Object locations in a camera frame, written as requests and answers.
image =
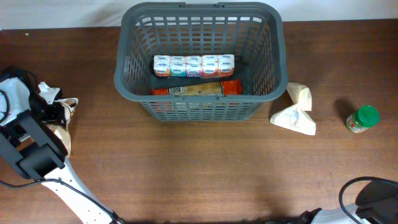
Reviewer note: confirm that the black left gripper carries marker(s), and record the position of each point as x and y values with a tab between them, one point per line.
55	114

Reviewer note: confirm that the brown white snack bag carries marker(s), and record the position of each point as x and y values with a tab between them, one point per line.
60	128

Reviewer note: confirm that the white tissue multipack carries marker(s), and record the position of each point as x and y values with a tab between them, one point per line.
194	66

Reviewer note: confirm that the beige paper pouch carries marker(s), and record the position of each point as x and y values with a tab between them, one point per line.
295	117

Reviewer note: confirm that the green lid pesto jar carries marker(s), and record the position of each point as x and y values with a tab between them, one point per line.
362	119

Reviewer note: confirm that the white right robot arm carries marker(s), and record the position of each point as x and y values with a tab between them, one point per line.
376	203

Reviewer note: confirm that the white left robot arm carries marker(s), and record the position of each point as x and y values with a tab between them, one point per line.
36	143

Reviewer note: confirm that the grey plastic basket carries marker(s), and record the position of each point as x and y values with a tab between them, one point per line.
251	31

